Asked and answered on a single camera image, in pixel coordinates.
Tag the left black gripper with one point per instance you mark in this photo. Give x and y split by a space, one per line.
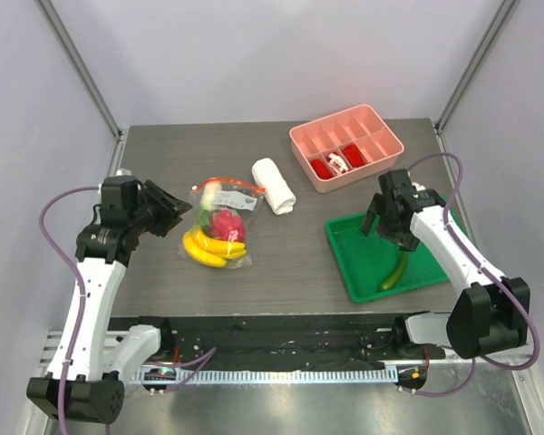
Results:
178 207

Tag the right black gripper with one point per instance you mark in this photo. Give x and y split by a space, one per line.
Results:
385 217

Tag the white fake radish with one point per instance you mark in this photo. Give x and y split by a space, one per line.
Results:
209 193

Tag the clear orange zip top bag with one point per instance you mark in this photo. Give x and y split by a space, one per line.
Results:
243 197

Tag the green fake chili pepper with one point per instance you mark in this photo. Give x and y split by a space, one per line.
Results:
392 280

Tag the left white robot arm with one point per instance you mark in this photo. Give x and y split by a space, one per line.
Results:
83 382

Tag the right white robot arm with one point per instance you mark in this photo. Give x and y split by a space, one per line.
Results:
490 314

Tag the yellow fake banana bunch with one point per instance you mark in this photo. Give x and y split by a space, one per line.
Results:
210 251

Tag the red white fake food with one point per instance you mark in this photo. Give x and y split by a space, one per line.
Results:
337 163

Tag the red fake food piece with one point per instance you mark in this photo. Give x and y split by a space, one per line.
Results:
353 156

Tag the green plastic tray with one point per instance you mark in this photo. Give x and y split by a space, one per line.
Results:
365 261

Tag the pink compartment tray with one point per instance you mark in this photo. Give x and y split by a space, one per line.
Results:
360 125

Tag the rolled white towel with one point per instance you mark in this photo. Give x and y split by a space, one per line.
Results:
279 195

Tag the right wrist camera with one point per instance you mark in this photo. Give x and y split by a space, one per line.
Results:
418 186

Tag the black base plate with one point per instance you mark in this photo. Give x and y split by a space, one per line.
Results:
287 343

